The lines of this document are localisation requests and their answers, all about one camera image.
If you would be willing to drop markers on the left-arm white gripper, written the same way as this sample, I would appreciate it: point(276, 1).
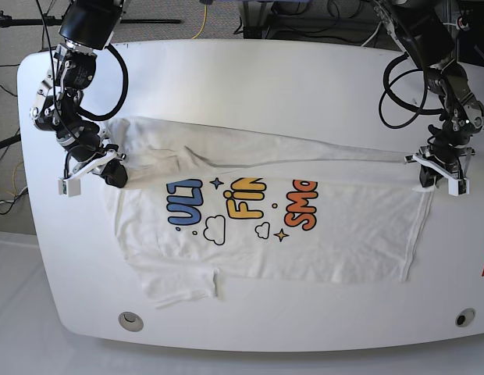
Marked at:
point(441, 162)

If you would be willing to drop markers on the right-arm white gripper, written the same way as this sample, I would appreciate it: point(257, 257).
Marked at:
point(95, 164)

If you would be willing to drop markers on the white printed T-shirt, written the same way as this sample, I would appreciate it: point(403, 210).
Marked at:
point(204, 202)

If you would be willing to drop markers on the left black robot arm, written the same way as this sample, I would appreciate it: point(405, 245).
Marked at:
point(423, 38)

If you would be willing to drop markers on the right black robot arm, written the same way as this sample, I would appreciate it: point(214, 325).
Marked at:
point(57, 106)

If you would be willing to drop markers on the right table grommet hole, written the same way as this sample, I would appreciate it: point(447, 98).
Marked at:
point(465, 317)

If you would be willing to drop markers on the table grommet hole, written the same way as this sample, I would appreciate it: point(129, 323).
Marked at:
point(465, 317)
point(130, 321)

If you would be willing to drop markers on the left table grommet hole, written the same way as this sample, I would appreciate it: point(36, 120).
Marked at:
point(130, 321)

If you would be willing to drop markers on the black tripod stand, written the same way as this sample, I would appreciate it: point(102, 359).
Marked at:
point(15, 23)

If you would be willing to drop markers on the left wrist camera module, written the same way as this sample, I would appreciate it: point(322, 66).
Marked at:
point(459, 186)

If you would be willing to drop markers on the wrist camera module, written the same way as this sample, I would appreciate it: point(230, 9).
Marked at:
point(70, 187)
point(459, 186)

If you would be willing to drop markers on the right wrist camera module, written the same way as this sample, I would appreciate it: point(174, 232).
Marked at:
point(70, 187)

